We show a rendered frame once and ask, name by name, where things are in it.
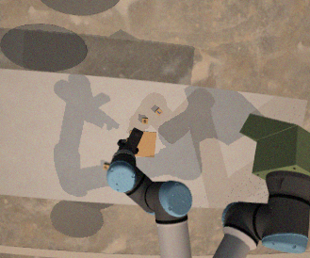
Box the orange square mat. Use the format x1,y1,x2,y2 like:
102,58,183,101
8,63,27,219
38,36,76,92
135,131,156,157

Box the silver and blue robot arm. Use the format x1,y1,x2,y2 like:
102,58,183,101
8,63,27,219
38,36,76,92
106,128,310,258

